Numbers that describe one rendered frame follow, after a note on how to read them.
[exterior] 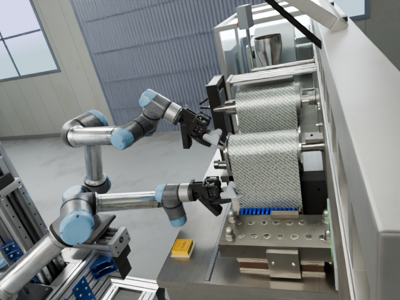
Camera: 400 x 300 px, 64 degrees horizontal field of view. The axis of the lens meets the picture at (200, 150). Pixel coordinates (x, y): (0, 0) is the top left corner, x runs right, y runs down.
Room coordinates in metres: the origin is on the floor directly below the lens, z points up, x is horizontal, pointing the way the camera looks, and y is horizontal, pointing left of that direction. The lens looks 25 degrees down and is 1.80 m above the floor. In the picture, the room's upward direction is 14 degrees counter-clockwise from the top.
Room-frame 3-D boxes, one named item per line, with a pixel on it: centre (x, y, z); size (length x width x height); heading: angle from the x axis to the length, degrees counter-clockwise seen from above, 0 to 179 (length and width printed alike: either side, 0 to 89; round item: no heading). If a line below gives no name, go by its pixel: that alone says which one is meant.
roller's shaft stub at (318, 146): (0.98, -0.38, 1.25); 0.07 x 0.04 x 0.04; 68
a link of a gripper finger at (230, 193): (1.02, -0.08, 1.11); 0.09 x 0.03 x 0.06; 67
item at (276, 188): (0.99, -0.21, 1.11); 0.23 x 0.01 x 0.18; 68
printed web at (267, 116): (1.16, -0.28, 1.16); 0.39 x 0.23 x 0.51; 158
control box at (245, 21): (1.59, -0.35, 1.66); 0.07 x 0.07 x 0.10; 53
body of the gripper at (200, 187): (1.08, 0.01, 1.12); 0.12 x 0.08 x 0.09; 68
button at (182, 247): (1.03, 0.16, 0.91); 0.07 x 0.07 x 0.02; 68
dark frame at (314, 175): (1.07, -0.28, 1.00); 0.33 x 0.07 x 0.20; 68
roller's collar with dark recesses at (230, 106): (1.33, -0.18, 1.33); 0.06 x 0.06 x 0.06; 68
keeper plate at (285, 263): (0.77, -0.18, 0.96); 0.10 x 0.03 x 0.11; 68
